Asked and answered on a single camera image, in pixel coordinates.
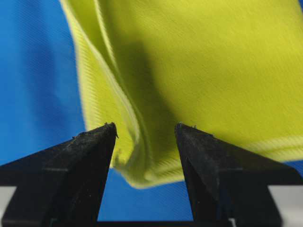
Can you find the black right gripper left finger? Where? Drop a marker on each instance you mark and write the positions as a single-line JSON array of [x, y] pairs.
[[61, 186]]

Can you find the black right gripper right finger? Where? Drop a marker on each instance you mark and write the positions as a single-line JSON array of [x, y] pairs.
[[226, 183]]

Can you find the yellow-green towel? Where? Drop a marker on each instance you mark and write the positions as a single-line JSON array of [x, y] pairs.
[[232, 68]]

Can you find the blue table cloth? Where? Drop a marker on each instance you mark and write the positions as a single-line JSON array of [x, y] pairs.
[[40, 106]]

